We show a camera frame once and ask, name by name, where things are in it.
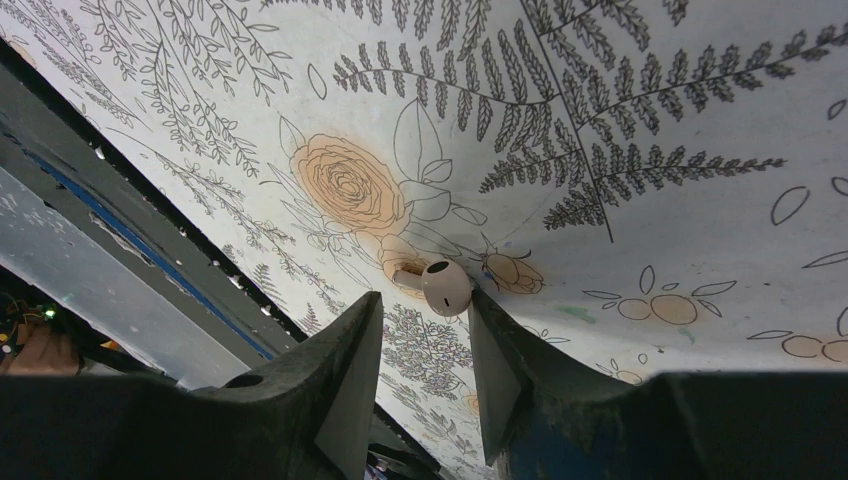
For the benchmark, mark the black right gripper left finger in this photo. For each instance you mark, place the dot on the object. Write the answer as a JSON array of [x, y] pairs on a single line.
[[304, 415]]

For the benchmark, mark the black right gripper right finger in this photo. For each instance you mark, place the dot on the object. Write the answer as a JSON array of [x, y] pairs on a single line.
[[545, 415]]

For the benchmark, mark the beige earbud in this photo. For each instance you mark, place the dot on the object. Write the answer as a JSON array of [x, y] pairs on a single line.
[[444, 284]]

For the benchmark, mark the floral table mat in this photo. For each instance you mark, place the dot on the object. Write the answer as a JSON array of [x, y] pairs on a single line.
[[647, 186]]

